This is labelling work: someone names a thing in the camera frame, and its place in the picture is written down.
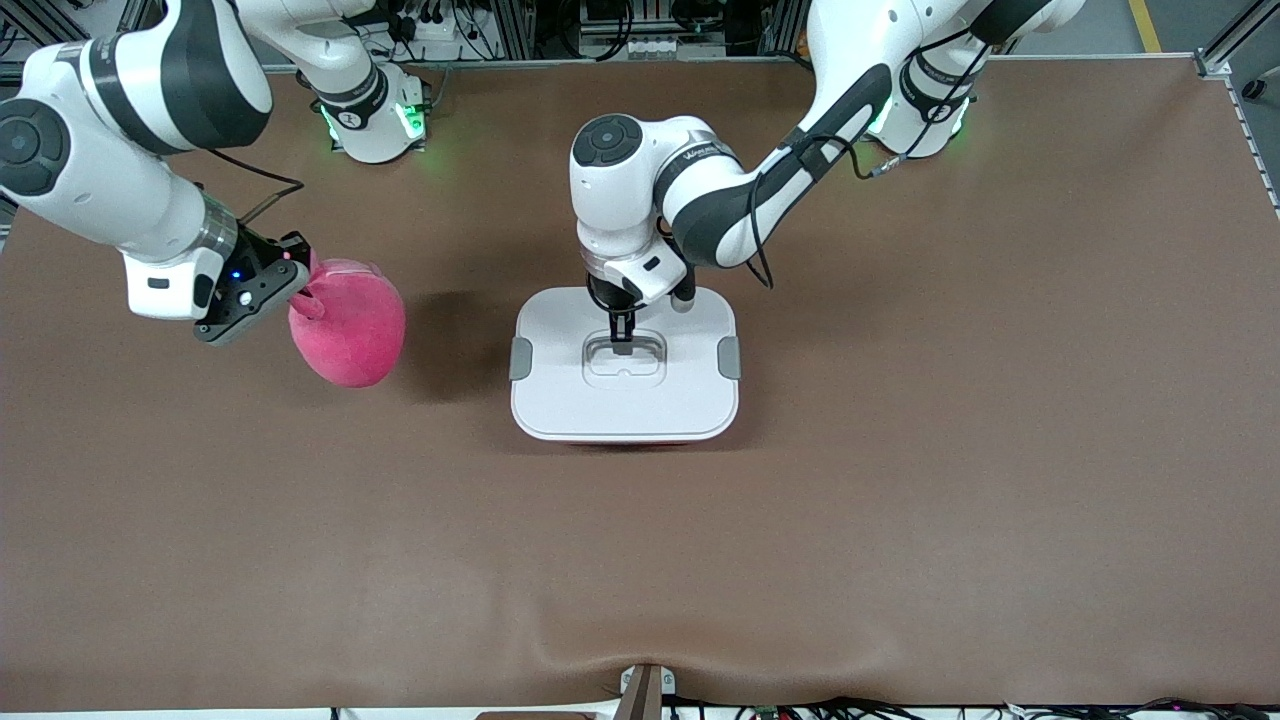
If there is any grey lid handle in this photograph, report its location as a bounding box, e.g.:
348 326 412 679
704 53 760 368
583 333 668 369

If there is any pink plush toy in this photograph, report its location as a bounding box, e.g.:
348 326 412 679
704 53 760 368
288 258 407 389

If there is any white power strip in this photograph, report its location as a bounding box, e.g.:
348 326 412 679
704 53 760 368
395 12 471 46

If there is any brown table mat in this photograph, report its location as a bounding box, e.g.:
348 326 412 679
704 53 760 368
0 55 1280 713

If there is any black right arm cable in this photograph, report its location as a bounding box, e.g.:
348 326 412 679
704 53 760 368
205 148 306 227

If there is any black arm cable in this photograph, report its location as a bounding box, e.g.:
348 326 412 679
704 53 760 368
205 148 306 227
735 55 901 291

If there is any aluminium table edge rail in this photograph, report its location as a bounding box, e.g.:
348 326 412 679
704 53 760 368
85 52 1201 79

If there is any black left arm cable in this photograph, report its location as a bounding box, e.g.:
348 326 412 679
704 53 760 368
735 55 901 291

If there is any aluminium camera mount profile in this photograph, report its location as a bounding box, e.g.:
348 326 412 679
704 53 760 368
618 663 678 720

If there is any aluminium frame strut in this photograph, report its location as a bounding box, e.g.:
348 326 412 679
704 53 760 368
1195 0 1280 79

